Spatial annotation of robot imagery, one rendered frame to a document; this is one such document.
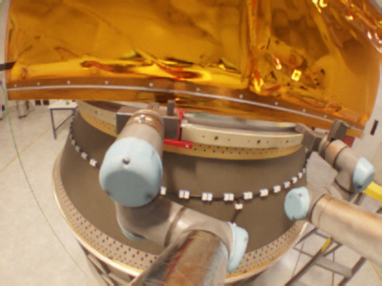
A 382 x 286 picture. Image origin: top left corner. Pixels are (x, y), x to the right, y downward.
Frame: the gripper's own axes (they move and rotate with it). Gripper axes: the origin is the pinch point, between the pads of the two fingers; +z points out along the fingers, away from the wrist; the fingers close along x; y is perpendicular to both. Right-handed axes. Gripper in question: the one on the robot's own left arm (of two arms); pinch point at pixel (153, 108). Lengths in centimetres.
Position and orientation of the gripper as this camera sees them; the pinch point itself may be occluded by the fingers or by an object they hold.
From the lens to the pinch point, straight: 48.3
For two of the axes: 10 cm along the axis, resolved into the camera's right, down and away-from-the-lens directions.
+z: -1.0, -4.5, 8.9
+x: -9.9, -0.8, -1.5
